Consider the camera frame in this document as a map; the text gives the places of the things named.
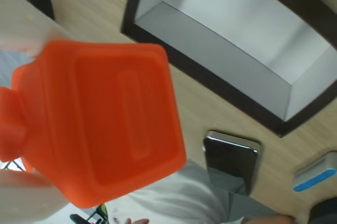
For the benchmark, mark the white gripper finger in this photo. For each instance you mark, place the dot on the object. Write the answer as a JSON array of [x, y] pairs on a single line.
[[23, 24], [26, 200]]

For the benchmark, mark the orange square block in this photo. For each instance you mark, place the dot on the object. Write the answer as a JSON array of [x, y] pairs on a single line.
[[100, 118]]

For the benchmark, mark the dark brown box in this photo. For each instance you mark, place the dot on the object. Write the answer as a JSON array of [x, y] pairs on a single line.
[[237, 37]]

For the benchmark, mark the person's hand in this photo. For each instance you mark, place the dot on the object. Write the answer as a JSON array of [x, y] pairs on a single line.
[[139, 222]]

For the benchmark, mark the black and green chair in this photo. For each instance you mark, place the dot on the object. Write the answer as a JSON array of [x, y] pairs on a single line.
[[97, 214]]

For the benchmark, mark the person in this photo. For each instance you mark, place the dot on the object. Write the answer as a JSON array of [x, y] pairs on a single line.
[[179, 197]]

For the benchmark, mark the black smartphone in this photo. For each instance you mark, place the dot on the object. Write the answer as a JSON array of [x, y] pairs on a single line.
[[231, 163]]

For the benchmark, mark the white and blue device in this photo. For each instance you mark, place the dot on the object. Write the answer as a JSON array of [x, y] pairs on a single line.
[[316, 174]]

